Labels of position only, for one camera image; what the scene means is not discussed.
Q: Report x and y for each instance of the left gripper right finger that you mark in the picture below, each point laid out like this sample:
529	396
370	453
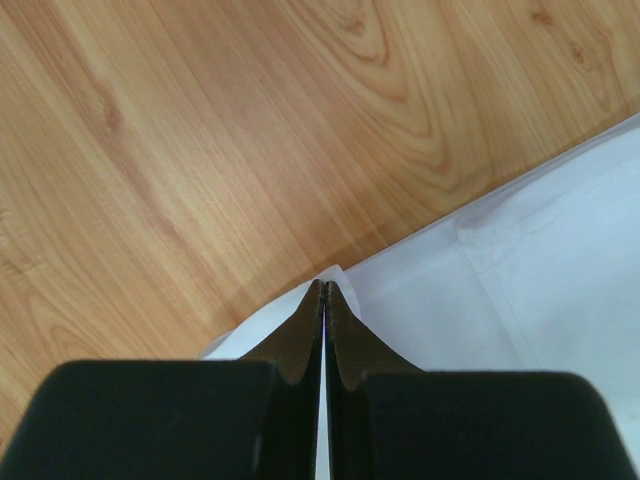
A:
388	419

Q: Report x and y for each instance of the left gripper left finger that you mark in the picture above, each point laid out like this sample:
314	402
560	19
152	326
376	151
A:
255	417

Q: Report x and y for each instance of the white t shirt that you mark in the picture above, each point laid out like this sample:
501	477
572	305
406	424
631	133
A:
540	275

